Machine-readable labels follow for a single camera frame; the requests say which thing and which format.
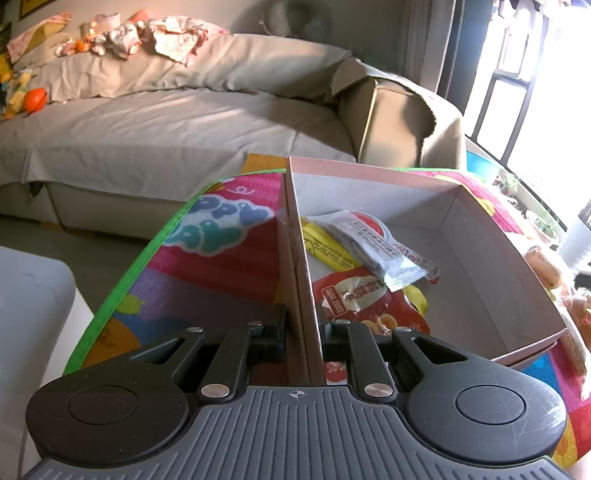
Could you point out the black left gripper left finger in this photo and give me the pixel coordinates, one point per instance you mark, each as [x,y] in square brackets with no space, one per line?
[134,405]

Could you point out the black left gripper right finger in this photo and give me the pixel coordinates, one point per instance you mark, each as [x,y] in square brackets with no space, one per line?
[459,403]

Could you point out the pink cardboard box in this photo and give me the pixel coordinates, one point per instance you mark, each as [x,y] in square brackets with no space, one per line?
[487,301]

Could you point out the grey cushion seat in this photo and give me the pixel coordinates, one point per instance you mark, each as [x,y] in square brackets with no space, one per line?
[43,315]

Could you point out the red snack bag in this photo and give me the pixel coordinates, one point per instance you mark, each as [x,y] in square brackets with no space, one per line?
[360,296]

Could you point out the brown snack bag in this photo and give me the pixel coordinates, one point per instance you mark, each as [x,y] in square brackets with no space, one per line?
[545,264]

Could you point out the colourful play mat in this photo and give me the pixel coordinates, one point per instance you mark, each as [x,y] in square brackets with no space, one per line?
[160,291]

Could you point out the silver white snack packet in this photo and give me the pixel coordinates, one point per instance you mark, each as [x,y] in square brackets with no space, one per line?
[393,262]

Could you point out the yellow snack packet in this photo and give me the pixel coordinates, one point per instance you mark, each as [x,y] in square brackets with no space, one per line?
[321,245]

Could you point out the beige sofa bed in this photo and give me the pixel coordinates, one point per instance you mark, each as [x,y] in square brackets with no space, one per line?
[122,143]

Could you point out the orange toy ball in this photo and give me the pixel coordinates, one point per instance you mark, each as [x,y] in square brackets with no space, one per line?
[35,100]

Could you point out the yellow plush toy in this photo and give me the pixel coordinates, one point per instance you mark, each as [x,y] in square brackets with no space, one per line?
[14,88]

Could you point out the crumpled pink floral cloth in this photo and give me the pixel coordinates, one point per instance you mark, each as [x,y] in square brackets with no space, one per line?
[178,38]

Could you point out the pink yellow pillow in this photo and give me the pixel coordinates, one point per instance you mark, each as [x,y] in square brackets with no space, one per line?
[37,34]

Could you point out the grey curtain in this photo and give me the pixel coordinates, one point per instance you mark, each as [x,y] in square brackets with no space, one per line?
[429,41]

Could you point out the electric fan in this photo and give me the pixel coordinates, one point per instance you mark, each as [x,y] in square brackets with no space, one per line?
[298,19]

